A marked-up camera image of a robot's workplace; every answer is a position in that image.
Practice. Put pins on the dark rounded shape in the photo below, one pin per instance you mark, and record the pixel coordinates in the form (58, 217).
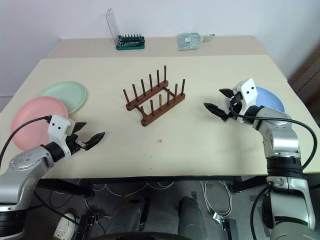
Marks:
(132, 215)
(190, 215)

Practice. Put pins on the black floor box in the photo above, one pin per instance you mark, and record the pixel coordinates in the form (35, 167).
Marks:
(229, 226)

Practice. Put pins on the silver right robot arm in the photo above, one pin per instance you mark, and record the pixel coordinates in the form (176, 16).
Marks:
(285, 140)

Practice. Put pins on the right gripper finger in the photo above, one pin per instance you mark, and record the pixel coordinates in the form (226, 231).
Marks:
(227, 92)
(216, 109)

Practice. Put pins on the green plate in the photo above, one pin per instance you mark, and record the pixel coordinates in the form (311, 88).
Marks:
(67, 96)

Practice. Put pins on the clear plastic bag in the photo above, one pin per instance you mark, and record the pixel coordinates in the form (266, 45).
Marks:
(188, 41)

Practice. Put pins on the wooden dish rack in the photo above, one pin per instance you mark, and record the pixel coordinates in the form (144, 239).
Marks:
(162, 110)

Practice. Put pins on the blue plate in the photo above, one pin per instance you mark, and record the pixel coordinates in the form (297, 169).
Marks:
(271, 100)

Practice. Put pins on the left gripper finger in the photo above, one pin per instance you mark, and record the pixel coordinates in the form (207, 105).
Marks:
(80, 126)
(96, 139)

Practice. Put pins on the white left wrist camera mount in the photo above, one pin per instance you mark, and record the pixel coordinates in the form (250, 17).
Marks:
(58, 125)

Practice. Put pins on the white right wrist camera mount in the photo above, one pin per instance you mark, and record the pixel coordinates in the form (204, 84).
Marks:
(247, 93)

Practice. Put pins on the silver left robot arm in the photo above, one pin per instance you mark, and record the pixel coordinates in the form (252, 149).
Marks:
(22, 162)

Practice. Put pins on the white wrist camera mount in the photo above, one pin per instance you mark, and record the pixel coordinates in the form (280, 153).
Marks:
(247, 93)
(58, 125)

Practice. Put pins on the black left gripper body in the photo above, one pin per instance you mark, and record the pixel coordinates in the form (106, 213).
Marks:
(75, 143)

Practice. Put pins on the white shoe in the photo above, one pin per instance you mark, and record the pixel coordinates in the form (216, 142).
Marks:
(63, 226)

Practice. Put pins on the brown slatted furniture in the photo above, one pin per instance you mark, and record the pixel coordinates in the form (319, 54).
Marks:
(306, 70)

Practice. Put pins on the black table frame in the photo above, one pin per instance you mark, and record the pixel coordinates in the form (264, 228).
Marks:
(65, 187)

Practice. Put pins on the green screwdriver bit case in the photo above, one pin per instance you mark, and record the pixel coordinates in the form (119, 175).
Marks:
(131, 44)

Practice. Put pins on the red plate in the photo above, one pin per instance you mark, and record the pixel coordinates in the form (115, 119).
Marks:
(32, 117)

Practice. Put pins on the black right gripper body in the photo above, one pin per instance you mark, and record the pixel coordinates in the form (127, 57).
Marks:
(236, 103)

